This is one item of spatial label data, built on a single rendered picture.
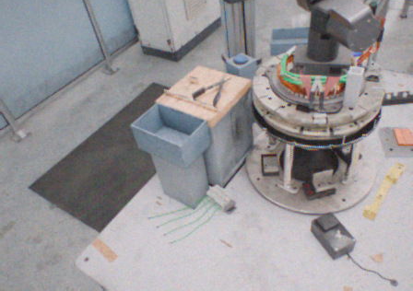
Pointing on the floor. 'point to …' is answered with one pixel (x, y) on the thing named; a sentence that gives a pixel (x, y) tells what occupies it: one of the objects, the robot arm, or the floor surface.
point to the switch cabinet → (173, 15)
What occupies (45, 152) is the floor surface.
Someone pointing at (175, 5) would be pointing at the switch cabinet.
